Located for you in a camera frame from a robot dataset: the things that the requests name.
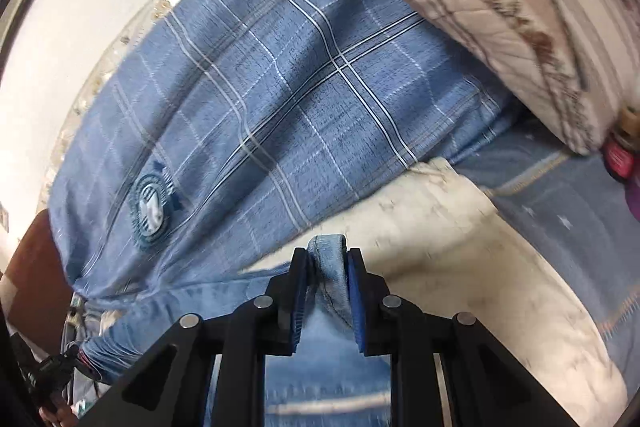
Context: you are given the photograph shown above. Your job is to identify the dark brown headboard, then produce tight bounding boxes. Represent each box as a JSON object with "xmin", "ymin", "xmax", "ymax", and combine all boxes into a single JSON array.
[{"xmin": 1, "ymin": 209, "xmax": 73, "ymax": 355}]

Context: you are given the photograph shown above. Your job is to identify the light blue denim jeans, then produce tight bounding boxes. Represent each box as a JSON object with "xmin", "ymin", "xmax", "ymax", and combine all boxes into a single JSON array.
[{"xmin": 80, "ymin": 235, "xmax": 390, "ymax": 426}]

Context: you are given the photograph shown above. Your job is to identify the beige striped folded blanket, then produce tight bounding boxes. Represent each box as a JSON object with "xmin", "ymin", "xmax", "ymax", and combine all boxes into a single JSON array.
[{"xmin": 406, "ymin": 0, "xmax": 639, "ymax": 154}]

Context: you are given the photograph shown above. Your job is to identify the cream leaf-print quilt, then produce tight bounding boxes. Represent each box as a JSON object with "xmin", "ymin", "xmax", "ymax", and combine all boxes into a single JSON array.
[{"xmin": 252, "ymin": 158, "xmax": 627, "ymax": 426}]

